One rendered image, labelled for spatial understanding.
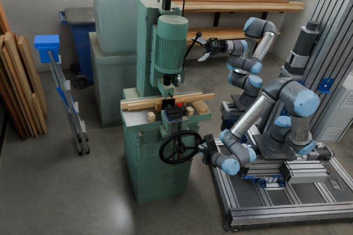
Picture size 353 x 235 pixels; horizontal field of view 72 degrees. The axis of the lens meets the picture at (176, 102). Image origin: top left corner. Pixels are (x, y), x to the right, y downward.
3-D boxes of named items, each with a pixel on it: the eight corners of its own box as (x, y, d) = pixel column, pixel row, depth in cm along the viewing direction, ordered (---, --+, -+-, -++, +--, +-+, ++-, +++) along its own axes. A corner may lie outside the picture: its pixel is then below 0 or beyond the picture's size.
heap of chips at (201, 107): (199, 114, 169) (200, 109, 167) (191, 102, 179) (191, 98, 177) (210, 112, 172) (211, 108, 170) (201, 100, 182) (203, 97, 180)
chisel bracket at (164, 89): (163, 99, 164) (164, 88, 159) (156, 88, 174) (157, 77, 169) (173, 98, 166) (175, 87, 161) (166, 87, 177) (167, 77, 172)
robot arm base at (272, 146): (279, 137, 171) (284, 127, 165) (290, 153, 159) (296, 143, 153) (259, 137, 168) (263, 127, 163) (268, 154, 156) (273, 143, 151)
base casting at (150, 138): (138, 146, 165) (138, 136, 159) (122, 97, 207) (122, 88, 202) (198, 134, 180) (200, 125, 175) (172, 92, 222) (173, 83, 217)
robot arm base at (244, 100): (252, 97, 210) (256, 87, 204) (259, 107, 198) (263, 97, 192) (236, 96, 208) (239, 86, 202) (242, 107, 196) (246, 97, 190)
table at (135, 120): (129, 144, 147) (129, 137, 144) (120, 113, 170) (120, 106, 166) (217, 128, 168) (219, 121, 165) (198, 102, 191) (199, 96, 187)
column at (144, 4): (142, 103, 189) (145, 7, 147) (135, 87, 205) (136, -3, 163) (169, 99, 196) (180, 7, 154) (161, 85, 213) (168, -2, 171)
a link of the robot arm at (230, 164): (243, 172, 119) (228, 179, 116) (230, 164, 129) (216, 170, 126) (240, 157, 117) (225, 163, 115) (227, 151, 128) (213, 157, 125)
